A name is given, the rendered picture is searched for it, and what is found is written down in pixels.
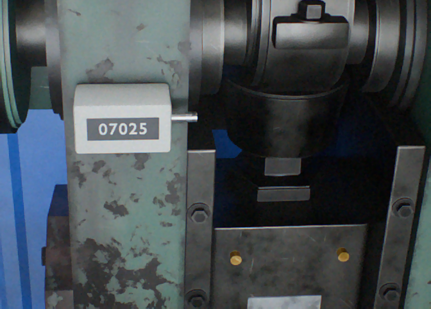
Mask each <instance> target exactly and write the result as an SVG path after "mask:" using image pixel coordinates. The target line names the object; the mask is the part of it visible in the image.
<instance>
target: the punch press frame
mask: <svg viewBox="0 0 431 309"><path fill-rule="evenodd" d="M399 5H400V37H399V45H398V54H397V59H396V64H395V65H394V69H393V73H392V76H391V79H390V80H389V82H388V84H387V86H385V87H384V88H383V89H382V90H381V91H379V92H375V93H376V94H377V96H378V97H379V99H380V100H381V102H382V104H383V106H384V107H385V108H392V109H393V111H394V112H403V113H404V114H405V116H407V118H408V120H409V121H410V123H411V124H412V126H413V128H414V129H415V130H416V131H417V133H418V134H419V136H420V138H421V139H422V141H423V142H424V144H425V145H426V146H427V150H425V157H424V162H423V170H422V174H421V181H420V186H419V194H418V201H417V205H416V209H415V214H414V221H413V225H412V233H411V238H410V245H409V252H408V257H407V265H406V269H405V277H403V285H402V289H401V297H400V304H399V309H431V0H399ZM44 14H45V38H46V53H47V73H48V82H49V94H50V99H51V107H52V110H53V113H54V114H59V116H60V120H62V121H63V126H64V139H65V151H66V164H67V188H68V201H69V226H70V239H71V263H72V287H73V301H74V309H183V288H184V287H185V225H186V193H187V131H188V122H172V123H171V149H170V151H168V152H148V153H77V152H76V144H75V143H74V115H73V104H74V91H75V87H76V86H77V85H83V84H149V83H165V84H168V86H169V93H170V98H171V111H172V112H191V111H192V110H197V109H198V105H199V95H200V86H201V61H202V5H201V0H44ZM204 95H205V102H207V108H208V114H209V117H210V123H211V127H212V129H226V123H225V117H224V109H223V108H220V100H221V86H220V88H219V91H218V92H216V94H204Z"/></svg>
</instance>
